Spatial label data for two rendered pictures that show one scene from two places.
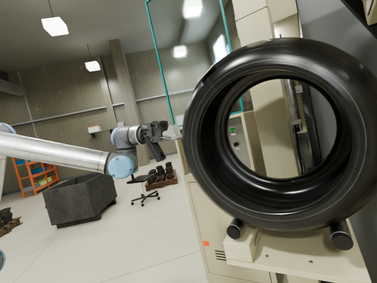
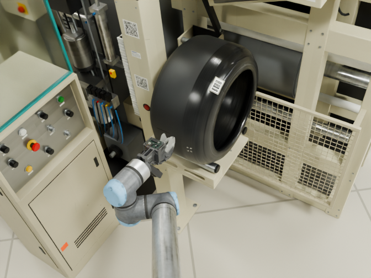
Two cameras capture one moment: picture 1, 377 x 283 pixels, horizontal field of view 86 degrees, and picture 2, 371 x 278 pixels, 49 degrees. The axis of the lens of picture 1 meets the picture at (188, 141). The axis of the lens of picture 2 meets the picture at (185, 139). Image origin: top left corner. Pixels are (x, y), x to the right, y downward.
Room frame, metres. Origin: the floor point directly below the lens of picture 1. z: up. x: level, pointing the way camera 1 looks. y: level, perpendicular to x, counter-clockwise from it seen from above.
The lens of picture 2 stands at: (0.62, 1.10, 2.45)
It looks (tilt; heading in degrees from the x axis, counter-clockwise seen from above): 48 degrees down; 276
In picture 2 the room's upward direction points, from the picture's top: 6 degrees counter-clockwise
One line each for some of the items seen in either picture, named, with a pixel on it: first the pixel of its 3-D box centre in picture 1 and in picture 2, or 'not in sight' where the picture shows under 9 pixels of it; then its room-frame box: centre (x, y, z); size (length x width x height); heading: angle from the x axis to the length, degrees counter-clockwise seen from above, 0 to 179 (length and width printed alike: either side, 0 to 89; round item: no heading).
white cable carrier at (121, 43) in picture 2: not in sight; (133, 77); (1.01, -0.42, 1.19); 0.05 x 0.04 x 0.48; 59
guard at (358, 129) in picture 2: not in sight; (267, 142); (0.33, -0.45, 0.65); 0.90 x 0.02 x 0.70; 149
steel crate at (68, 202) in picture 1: (84, 196); not in sight; (3.89, 2.20, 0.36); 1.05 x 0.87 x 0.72; 0
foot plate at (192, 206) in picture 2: not in sight; (174, 209); (0.93, -0.40, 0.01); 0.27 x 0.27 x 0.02; 59
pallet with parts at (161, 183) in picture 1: (161, 173); not in sight; (5.23, 0.88, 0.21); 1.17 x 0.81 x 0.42; 7
